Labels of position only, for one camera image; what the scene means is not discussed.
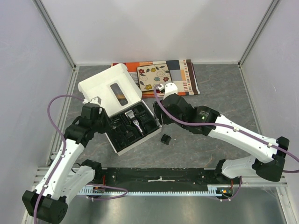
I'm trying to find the silver black hair clipper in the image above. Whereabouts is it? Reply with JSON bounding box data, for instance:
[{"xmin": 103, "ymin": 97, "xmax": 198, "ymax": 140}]
[{"xmin": 125, "ymin": 110, "xmax": 144, "ymax": 136}]

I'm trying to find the black comb guard attachment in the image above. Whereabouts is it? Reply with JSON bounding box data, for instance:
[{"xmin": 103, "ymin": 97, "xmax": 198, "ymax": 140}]
[{"xmin": 160, "ymin": 134, "xmax": 171, "ymax": 145}]

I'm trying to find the white hair clipper kit box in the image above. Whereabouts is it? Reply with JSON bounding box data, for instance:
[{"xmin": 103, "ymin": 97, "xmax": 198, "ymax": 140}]
[{"xmin": 78, "ymin": 63, "xmax": 162, "ymax": 156}]

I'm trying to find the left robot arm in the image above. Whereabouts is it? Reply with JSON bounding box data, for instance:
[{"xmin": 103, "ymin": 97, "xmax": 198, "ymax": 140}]
[{"xmin": 22, "ymin": 103, "xmax": 110, "ymax": 224}]

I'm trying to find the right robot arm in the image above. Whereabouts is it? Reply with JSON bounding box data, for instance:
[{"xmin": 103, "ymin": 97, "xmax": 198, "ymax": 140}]
[{"xmin": 153, "ymin": 94, "xmax": 290, "ymax": 184}]

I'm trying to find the patchwork orange cloth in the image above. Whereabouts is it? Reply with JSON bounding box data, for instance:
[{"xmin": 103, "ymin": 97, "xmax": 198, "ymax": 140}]
[{"xmin": 124, "ymin": 59, "xmax": 200, "ymax": 98}]

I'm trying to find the floral square plate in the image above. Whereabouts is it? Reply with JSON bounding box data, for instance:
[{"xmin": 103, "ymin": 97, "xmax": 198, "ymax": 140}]
[{"xmin": 137, "ymin": 63, "xmax": 172, "ymax": 92}]

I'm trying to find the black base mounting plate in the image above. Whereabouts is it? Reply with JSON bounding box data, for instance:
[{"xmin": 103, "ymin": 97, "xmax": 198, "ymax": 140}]
[{"xmin": 92, "ymin": 168, "xmax": 240, "ymax": 190}]

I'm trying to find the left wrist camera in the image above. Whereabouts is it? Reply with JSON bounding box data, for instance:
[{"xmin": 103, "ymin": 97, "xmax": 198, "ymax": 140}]
[{"xmin": 82, "ymin": 97, "xmax": 101, "ymax": 106}]

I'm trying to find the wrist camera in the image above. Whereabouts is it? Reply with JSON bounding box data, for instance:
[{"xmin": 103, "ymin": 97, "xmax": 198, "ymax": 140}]
[
  {"xmin": 158, "ymin": 82, "xmax": 178, "ymax": 97},
  {"xmin": 82, "ymin": 97, "xmax": 101, "ymax": 106}
]

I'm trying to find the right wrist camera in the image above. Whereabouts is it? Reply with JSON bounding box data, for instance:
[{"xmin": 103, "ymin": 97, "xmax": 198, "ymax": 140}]
[{"xmin": 158, "ymin": 82, "xmax": 178, "ymax": 97}]

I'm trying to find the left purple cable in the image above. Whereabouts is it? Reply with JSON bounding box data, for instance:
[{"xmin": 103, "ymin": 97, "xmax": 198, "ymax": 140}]
[{"xmin": 34, "ymin": 93, "xmax": 128, "ymax": 221}]

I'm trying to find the purple cable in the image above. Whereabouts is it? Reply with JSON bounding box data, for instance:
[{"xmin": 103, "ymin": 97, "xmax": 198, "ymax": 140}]
[
  {"xmin": 154, "ymin": 84, "xmax": 299, "ymax": 203},
  {"xmin": 34, "ymin": 93, "xmax": 128, "ymax": 221}
]

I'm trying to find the grey cable duct rail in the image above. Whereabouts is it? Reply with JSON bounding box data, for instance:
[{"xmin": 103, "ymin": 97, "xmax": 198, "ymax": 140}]
[{"xmin": 78, "ymin": 185, "xmax": 233, "ymax": 196}]

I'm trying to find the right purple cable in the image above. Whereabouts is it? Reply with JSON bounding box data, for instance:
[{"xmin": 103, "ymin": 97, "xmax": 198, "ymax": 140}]
[{"xmin": 154, "ymin": 84, "xmax": 299, "ymax": 203}]

